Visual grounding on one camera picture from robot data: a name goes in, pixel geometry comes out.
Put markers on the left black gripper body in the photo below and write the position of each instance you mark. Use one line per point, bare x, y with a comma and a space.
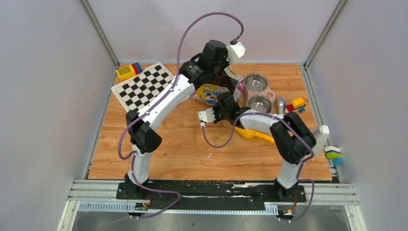
222, 62

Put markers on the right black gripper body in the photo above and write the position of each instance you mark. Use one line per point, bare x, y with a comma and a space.
220, 114

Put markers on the pet food bag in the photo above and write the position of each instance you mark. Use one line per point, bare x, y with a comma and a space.
227, 80

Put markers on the yellow plastic scoop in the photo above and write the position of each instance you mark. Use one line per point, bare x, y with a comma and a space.
251, 133

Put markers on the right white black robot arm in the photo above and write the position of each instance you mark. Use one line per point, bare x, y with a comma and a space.
293, 139

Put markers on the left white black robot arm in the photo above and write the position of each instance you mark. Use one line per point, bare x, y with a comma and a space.
142, 125

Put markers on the pink double pet bowl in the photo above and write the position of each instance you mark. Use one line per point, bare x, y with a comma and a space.
257, 93

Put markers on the silver metal cylinder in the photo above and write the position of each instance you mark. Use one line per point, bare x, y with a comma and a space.
281, 105

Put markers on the checkerboard calibration board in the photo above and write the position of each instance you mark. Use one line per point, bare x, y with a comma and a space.
154, 90

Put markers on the toy block car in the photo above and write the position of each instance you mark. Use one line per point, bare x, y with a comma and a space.
296, 105

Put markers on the yellow red blue block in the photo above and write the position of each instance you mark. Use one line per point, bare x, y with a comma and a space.
128, 71

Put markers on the white wedge holder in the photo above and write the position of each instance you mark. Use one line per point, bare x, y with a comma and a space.
321, 134

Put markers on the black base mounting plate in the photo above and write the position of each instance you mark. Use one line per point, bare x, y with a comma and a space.
210, 194

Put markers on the stacked coloured toy blocks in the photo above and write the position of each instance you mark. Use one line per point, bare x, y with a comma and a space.
334, 154

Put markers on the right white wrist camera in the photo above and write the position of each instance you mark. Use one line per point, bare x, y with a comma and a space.
206, 116

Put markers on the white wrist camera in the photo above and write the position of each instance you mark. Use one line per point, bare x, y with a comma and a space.
235, 52
206, 116

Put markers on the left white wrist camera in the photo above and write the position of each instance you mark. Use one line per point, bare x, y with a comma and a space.
235, 52

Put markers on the aluminium rail frame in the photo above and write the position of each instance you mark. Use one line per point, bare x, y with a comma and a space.
92, 205

